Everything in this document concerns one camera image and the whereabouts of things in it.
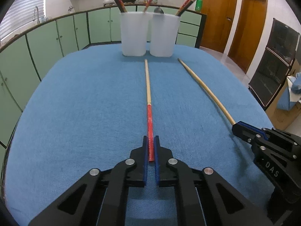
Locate red patterned wooden chopstick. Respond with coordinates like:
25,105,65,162
144,59,155,162

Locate silver metal spoon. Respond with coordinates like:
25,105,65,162
154,7,164,14

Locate green kitchen cabinets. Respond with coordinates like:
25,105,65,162
0,4,207,167

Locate blue cloth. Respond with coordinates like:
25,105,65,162
277,73,301,111

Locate black glass cabinet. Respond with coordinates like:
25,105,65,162
249,18,300,110

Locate blue table mat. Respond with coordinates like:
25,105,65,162
4,44,274,225

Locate wooden door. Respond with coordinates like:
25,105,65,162
201,0,237,53
228,0,268,73

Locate right white plastic cup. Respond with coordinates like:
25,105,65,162
150,13,180,57

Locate white plastic cup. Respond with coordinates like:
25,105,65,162
120,12,152,57
150,13,180,57

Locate green bottle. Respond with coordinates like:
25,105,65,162
195,0,203,13

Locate left white plastic cup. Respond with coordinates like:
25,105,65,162
120,12,152,57

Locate white cooking pot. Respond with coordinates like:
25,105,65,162
103,0,115,7

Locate sink faucet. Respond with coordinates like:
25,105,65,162
33,6,40,24

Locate window blinds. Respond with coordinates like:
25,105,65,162
1,0,45,39

